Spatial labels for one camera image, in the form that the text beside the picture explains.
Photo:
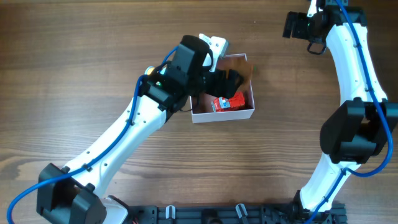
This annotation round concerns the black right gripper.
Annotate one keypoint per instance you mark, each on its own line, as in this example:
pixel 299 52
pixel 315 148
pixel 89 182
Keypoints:
pixel 289 25

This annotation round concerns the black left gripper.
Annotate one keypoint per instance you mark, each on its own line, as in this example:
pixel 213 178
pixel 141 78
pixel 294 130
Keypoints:
pixel 226 88

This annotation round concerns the red toy fire truck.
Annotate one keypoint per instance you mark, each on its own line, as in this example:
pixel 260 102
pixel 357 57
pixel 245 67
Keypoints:
pixel 222 104

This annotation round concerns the white box pink inside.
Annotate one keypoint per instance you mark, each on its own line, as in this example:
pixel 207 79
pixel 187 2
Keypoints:
pixel 204 113

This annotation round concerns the brown plush toy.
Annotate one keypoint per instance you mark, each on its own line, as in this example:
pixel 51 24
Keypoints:
pixel 244 68

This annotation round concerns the yellow duck toy blue hat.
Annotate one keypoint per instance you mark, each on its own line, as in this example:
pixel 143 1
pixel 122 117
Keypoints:
pixel 150 70

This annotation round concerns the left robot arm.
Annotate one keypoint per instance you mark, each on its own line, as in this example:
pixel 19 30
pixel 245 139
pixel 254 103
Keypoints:
pixel 75 193

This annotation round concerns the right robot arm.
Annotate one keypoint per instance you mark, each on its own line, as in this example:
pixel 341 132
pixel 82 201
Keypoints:
pixel 357 138

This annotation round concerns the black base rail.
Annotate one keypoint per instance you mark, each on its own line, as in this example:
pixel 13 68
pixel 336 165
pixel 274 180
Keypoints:
pixel 240 213

